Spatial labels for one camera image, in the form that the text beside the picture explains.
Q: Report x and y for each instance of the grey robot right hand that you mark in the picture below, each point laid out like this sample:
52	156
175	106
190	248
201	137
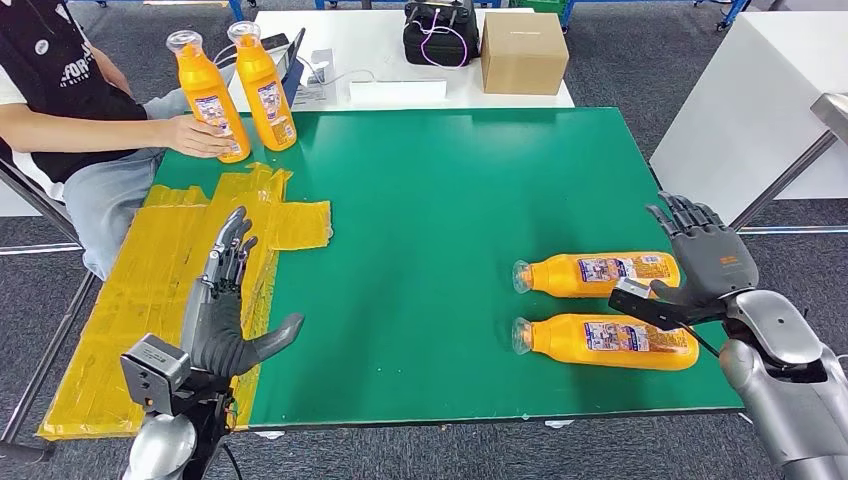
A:
715	265

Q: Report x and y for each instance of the person's right hand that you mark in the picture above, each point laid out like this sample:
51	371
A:
192	136

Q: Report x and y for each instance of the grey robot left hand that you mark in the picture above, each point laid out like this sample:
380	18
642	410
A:
215	331

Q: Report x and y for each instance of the orange detergent bottle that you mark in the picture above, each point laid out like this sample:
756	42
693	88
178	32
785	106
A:
258	73
556	277
202	83
563	344

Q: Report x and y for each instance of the person's right forearm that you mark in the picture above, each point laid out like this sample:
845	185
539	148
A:
86	132

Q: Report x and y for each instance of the yellow taped cardboard sheet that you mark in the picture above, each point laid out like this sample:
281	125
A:
146	311

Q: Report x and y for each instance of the tablet with blue cover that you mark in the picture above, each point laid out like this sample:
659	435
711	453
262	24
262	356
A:
295	66

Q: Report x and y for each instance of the black smartphone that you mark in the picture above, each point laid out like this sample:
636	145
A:
274	42

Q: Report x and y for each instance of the white paper stand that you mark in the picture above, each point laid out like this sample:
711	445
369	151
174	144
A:
321	76

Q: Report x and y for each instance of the person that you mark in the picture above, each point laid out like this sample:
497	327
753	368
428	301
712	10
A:
60	73

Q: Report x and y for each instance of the white panel table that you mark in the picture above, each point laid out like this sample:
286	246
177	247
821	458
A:
748	119

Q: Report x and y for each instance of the white flat box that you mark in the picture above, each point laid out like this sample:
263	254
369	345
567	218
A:
397	93

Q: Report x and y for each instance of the green table board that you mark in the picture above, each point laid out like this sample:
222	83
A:
430	199

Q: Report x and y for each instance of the black carry case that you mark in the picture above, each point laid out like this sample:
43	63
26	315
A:
427	46

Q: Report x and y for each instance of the brown cardboard box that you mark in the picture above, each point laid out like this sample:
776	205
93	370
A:
523	54

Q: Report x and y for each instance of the green plastic crate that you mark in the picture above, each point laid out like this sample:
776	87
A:
538	5

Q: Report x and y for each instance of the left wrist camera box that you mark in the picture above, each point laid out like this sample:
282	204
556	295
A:
156	374

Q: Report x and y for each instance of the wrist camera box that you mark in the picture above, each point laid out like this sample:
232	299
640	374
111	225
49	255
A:
649	311
156	374

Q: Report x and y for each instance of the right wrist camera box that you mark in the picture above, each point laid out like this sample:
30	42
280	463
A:
649	311

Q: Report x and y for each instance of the grey metal table frame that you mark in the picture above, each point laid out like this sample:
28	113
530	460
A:
782	182

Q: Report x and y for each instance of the grey metal chair frame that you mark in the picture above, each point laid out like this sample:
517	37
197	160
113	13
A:
33	199

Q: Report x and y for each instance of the blue metal rack frame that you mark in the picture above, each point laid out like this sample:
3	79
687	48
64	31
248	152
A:
321	4

